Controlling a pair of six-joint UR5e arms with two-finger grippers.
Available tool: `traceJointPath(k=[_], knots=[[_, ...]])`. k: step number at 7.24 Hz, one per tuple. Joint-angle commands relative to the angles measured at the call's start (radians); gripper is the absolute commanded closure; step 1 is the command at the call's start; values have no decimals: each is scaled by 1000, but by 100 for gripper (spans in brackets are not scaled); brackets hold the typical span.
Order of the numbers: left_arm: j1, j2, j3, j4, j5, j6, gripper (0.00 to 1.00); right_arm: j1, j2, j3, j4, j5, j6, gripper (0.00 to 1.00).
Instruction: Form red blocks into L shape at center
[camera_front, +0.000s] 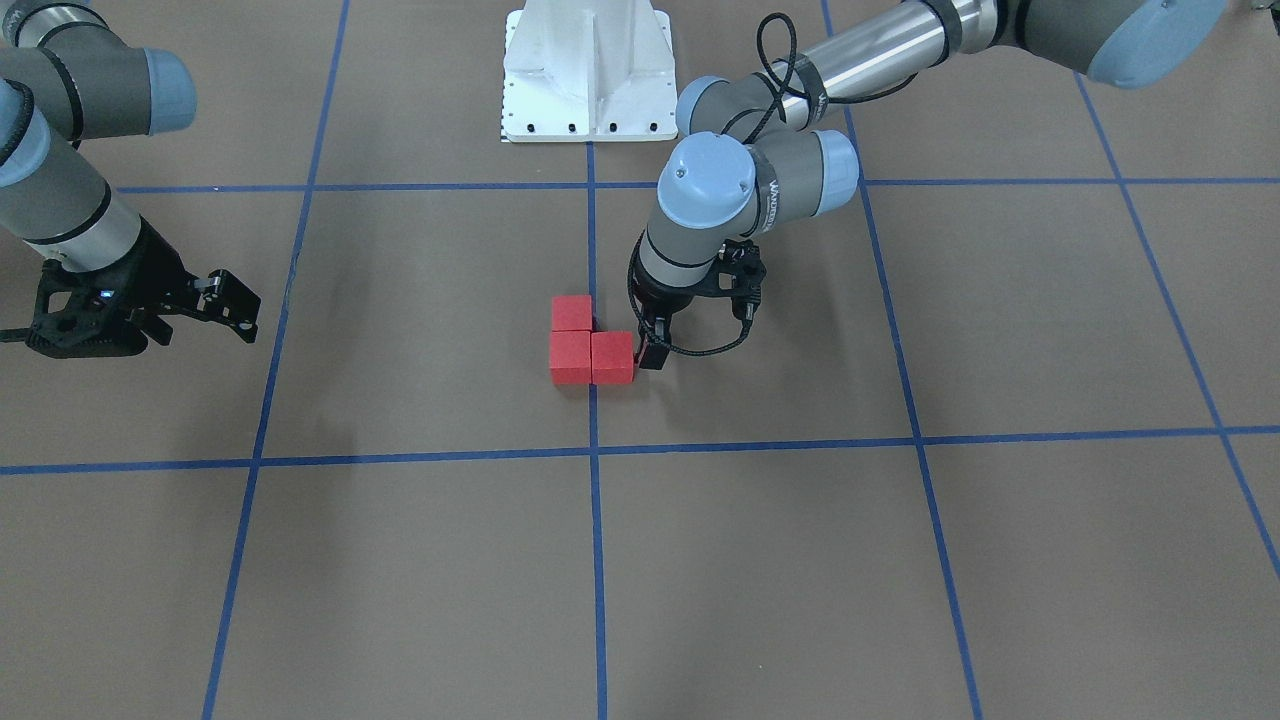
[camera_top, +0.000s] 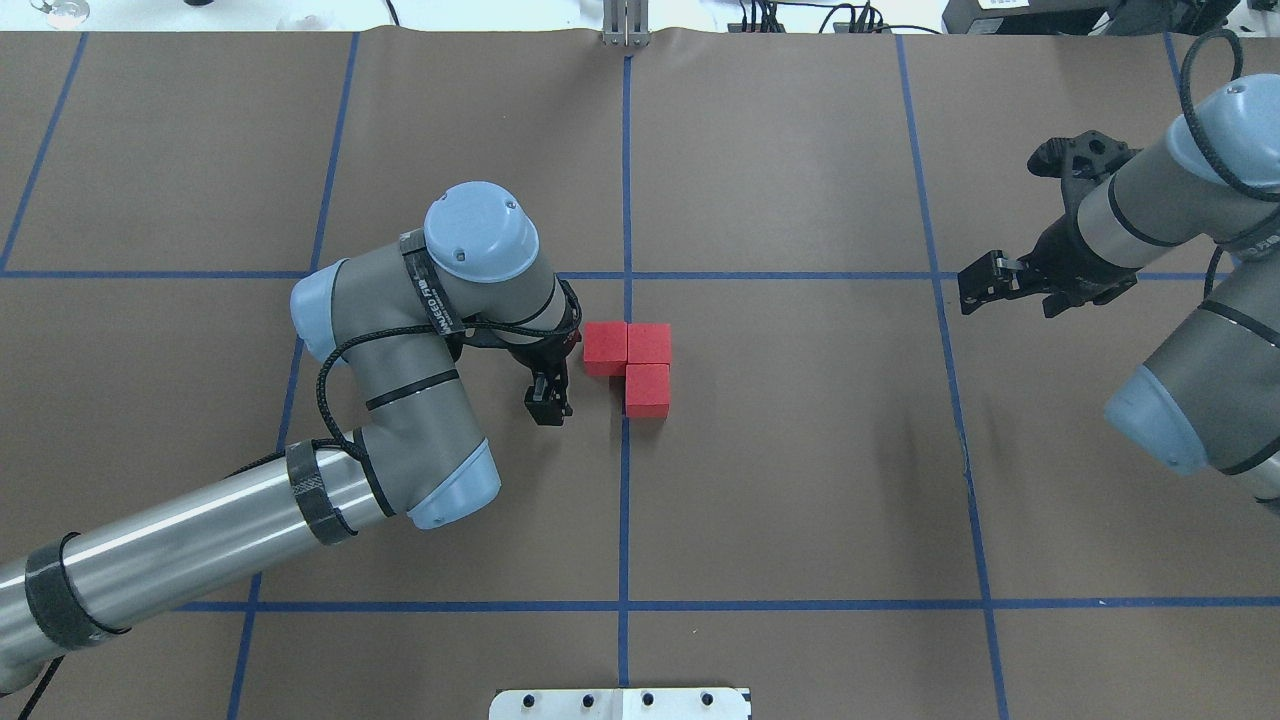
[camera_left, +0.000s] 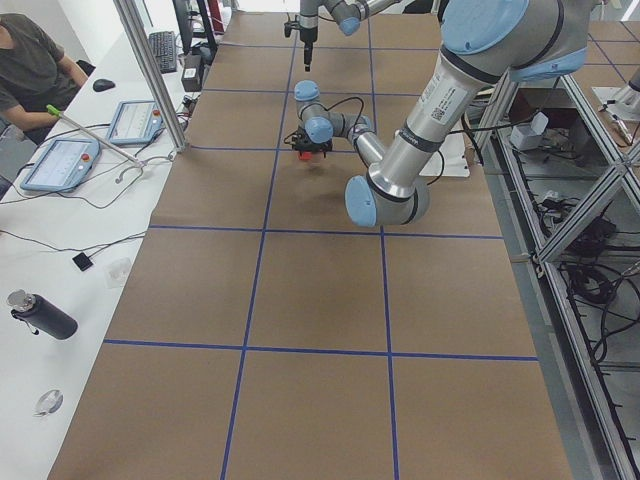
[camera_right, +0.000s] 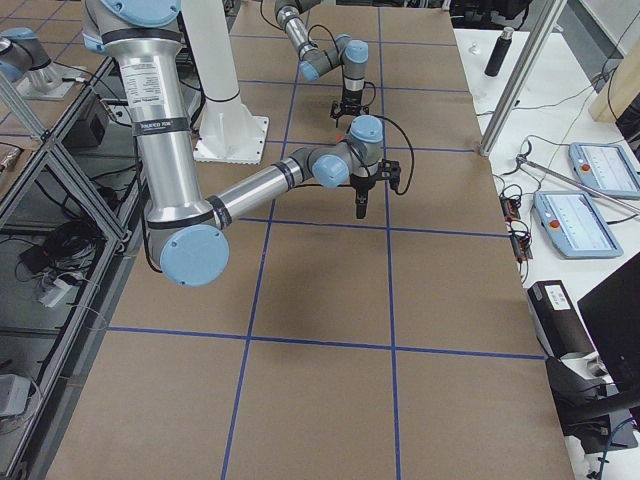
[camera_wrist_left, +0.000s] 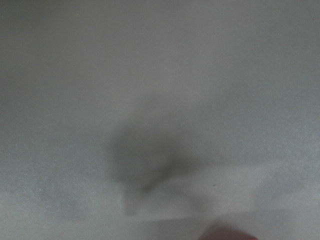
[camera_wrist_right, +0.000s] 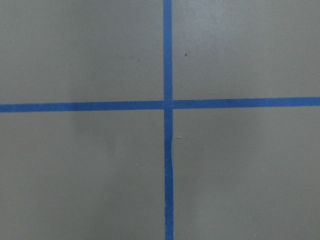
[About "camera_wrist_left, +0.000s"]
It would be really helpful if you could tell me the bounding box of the red block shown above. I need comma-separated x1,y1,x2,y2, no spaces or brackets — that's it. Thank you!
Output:
198,225,258,240

